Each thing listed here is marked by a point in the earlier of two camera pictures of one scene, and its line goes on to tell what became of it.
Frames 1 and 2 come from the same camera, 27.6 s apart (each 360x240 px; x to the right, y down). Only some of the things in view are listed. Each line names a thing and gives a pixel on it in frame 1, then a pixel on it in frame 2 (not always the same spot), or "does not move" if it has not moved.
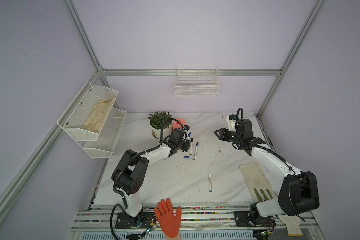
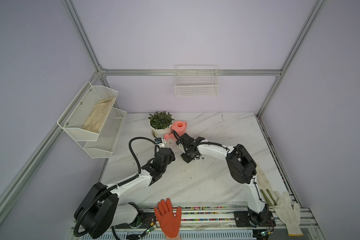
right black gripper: [223, 132] → [186, 160]
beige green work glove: [260, 186] does not move
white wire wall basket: [196, 80] does not move
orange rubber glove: [169, 223] does not move
